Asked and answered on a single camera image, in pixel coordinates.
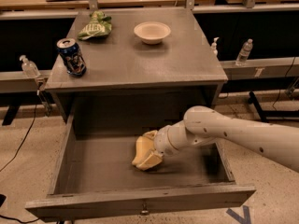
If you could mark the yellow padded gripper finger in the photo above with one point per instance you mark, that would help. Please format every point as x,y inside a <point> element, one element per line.
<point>149,160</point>
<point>151,134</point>

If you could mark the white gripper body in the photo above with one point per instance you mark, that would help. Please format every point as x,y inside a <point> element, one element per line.
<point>162,141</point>

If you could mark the yellow sponge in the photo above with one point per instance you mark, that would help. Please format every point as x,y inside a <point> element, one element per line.
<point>142,146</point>

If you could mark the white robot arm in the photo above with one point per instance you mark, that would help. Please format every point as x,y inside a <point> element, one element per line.
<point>202,125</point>

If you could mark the metal drawer knob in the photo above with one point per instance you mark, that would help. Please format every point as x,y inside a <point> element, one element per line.
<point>144,211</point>

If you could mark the open grey top drawer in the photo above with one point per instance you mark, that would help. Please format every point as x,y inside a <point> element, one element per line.
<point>94,176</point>

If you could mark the white bowl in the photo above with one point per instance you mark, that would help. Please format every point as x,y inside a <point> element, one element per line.
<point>152,32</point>

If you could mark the small right pump bottle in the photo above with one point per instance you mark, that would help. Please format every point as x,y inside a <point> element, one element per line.
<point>214,46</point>

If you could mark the blue soda can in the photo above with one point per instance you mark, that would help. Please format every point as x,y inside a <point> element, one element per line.
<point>70,52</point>

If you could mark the clear water bottle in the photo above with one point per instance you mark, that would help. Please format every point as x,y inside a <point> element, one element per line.
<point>244,52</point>

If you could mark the green chip bag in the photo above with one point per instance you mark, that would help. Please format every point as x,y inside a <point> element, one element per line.
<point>99,26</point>

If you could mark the left sanitizer pump bottle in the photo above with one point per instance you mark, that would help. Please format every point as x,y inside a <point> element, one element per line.
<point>29,68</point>

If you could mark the grey metal rail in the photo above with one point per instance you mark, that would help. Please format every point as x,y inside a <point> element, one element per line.
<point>259,74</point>

